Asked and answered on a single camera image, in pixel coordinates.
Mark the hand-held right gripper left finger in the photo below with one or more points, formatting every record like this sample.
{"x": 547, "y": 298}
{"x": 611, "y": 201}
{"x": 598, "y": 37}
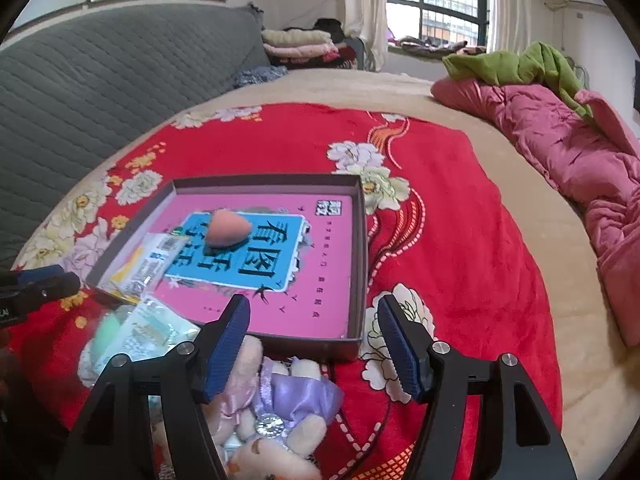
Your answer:
{"x": 230, "y": 345}

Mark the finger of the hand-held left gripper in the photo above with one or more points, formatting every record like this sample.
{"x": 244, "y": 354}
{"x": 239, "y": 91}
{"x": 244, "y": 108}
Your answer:
{"x": 42, "y": 276}

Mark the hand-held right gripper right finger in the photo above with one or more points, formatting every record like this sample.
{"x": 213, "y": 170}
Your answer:
{"x": 400, "y": 350}

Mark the plush bunny pink dress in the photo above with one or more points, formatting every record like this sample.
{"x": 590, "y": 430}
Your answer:
{"x": 242, "y": 360}

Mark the shallow brown cardboard box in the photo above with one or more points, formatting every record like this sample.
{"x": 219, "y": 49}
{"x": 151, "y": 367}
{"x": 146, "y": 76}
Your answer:
{"x": 310, "y": 346}

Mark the green makeup sponge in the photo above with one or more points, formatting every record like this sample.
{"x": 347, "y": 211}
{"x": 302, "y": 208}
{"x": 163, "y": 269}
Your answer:
{"x": 107, "y": 332}

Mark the light green tissue pack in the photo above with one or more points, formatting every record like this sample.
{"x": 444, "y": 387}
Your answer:
{"x": 145, "y": 330}

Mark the white and yellow packet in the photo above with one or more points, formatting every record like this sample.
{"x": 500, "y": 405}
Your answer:
{"x": 150, "y": 260}

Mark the pink makeup sponge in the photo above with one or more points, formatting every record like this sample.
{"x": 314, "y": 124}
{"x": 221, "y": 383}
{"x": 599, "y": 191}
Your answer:
{"x": 225, "y": 230}

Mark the pink and blue book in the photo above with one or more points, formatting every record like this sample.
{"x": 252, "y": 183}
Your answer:
{"x": 330, "y": 240}

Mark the beige bed sheet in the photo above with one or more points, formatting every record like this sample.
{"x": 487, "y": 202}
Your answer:
{"x": 550, "y": 285}

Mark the grey quilted headboard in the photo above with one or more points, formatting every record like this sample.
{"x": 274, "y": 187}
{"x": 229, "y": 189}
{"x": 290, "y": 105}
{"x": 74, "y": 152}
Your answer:
{"x": 100, "y": 85}

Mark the red floral blanket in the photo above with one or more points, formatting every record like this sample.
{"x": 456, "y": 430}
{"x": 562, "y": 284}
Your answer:
{"x": 300, "y": 150}

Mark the pink quilt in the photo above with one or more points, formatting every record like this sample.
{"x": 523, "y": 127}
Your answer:
{"x": 550, "y": 135}

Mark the blue patterned cloth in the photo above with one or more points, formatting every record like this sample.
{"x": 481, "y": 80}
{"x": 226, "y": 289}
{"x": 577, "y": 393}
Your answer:
{"x": 260, "y": 76}

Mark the pink folded blanket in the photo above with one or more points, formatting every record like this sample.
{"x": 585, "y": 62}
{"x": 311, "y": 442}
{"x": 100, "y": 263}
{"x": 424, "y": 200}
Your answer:
{"x": 300, "y": 51}

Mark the dark patterned windowsill blanket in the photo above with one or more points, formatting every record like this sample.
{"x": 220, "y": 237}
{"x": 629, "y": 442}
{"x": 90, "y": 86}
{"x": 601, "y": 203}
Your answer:
{"x": 435, "y": 46}

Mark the green blanket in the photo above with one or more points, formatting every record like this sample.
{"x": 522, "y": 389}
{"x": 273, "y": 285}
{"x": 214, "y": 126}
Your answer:
{"x": 530, "y": 65}

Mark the beige folded blanket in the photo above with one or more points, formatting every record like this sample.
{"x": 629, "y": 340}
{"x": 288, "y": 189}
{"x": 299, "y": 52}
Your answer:
{"x": 295, "y": 36}

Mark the black cloth pile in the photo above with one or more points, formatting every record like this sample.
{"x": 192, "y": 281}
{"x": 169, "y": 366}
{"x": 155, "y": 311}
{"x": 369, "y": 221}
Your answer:
{"x": 327, "y": 25}

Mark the cream curtain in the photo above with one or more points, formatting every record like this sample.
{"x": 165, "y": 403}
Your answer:
{"x": 510, "y": 5}
{"x": 362, "y": 5}

